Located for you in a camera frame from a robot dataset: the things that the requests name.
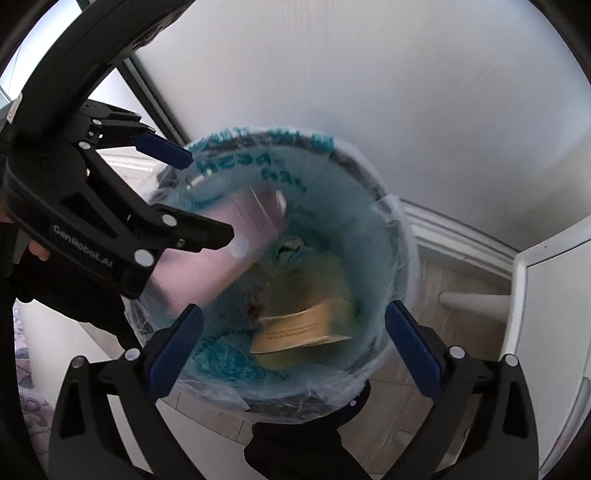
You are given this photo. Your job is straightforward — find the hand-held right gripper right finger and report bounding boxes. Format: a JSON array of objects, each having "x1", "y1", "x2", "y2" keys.
[{"x1": 385, "y1": 300, "x2": 541, "y2": 480}]

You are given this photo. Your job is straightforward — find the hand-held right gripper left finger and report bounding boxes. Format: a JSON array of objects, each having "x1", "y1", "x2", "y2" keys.
[{"x1": 48, "y1": 304, "x2": 206, "y2": 480}]

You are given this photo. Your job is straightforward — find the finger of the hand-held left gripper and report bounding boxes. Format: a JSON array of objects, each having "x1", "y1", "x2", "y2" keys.
[
  {"x1": 90, "y1": 154, "x2": 235, "y2": 271},
  {"x1": 69, "y1": 103, "x2": 194, "y2": 169}
]

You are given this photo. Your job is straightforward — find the pink box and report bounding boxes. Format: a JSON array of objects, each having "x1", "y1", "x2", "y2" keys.
[{"x1": 152, "y1": 185, "x2": 289, "y2": 320}]

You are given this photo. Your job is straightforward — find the gold box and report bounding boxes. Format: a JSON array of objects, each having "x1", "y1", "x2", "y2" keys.
[{"x1": 249, "y1": 302, "x2": 354, "y2": 370}]

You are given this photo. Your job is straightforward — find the trash bin with blue bag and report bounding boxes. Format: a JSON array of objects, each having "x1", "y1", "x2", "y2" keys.
[{"x1": 122, "y1": 124, "x2": 419, "y2": 421}]

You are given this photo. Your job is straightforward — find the person's left hand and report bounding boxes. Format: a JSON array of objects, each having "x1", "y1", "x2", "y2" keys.
[{"x1": 25, "y1": 240, "x2": 52, "y2": 262}]

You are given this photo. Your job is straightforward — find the crumpled green white wrapper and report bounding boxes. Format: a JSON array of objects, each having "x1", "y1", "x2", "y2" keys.
[{"x1": 272, "y1": 235, "x2": 308, "y2": 267}]

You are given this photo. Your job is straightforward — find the white baseboard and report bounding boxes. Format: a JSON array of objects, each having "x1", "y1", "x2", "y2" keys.
[{"x1": 397, "y1": 198, "x2": 520, "y2": 278}]

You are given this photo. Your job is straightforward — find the white nightstand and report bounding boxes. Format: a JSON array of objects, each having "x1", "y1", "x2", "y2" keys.
[{"x1": 438, "y1": 222, "x2": 591, "y2": 477}]

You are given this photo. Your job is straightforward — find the person's leg black trousers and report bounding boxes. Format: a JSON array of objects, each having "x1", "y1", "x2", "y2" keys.
[{"x1": 244, "y1": 383, "x2": 372, "y2": 480}]

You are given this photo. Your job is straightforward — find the floral bedding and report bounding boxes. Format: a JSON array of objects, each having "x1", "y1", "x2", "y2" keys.
[{"x1": 11, "y1": 300, "x2": 51, "y2": 457}]

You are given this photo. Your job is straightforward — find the dark window frame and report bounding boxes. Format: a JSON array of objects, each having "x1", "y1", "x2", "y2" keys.
[{"x1": 115, "y1": 55, "x2": 190, "y2": 145}]

